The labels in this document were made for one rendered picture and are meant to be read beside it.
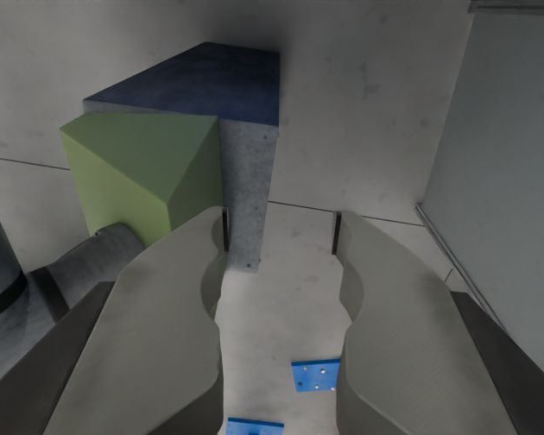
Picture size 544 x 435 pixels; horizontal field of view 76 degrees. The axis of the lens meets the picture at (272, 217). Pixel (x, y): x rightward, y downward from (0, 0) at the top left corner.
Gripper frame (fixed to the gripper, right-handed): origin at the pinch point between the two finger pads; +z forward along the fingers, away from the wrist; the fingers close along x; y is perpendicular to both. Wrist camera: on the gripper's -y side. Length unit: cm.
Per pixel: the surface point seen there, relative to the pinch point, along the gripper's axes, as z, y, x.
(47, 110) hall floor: 143, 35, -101
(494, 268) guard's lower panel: 78, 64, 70
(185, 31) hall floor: 143, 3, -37
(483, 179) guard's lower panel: 100, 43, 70
